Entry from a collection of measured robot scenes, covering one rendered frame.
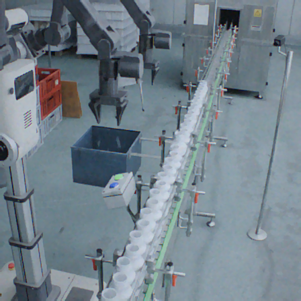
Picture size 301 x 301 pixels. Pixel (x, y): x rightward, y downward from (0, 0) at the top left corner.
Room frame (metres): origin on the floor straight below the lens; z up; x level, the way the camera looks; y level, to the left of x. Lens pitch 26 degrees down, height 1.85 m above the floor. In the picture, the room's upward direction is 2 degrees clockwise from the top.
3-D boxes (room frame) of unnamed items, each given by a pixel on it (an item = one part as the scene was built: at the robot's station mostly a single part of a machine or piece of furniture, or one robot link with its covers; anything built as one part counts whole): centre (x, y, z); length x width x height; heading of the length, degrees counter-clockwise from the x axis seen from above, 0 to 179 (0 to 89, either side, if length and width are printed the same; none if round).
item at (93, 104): (1.12, 0.14, 1.44); 0.07 x 0.07 x 0.09; 78
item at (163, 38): (1.55, -0.01, 1.60); 0.12 x 0.09 x 0.12; 80
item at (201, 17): (5.94, -0.68, 1.22); 0.23 x 0.03 x 0.32; 77
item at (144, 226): (0.93, 0.01, 1.08); 0.06 x 0.06 x 0.17
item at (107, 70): (1.12, 0.12, 1.57); 0.07 x 0.06 x 0.07; 80
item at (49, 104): (4.32, 1.36, 0.33); 0.61 x 0.41 x 0.22; 170
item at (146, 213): (0.99, 0.00, 1.08); 0.06 x 0.06 x 0.17
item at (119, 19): (8.49, 0.98, 0.59); 1.24 x 1.03 x 1.17; 170
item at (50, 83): (4.32, 1.35, 0.55); 0.61 x 0.41 x 0.22; 170
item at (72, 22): (8.89, 2.32, 0.50); 1.23 x 1.05 x 1.00; 166
